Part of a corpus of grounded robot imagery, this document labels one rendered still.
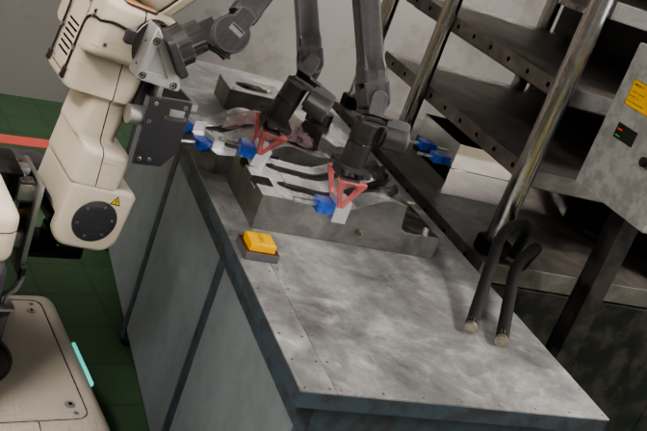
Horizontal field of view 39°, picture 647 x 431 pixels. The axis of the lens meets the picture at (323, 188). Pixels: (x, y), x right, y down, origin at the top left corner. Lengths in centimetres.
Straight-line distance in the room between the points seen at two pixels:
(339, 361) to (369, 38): 69
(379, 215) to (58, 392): 88
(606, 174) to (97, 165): 127
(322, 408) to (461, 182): 146
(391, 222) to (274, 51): 321
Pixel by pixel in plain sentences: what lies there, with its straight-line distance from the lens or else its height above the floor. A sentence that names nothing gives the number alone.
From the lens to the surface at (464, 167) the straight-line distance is 296.
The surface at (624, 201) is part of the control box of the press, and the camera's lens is 241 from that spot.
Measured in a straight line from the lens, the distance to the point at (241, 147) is 224.
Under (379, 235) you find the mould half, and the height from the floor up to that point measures 84.
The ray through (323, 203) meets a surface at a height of 94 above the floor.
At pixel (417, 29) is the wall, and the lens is 585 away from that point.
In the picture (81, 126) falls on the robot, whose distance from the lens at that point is 208.
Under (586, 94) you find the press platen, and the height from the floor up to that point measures 128.
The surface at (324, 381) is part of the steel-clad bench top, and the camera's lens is 168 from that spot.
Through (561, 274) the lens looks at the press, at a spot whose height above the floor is 78.
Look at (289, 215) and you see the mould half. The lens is 217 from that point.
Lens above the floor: 164
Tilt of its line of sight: 19 degrees down
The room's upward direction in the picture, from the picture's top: 20 degrees clockwise
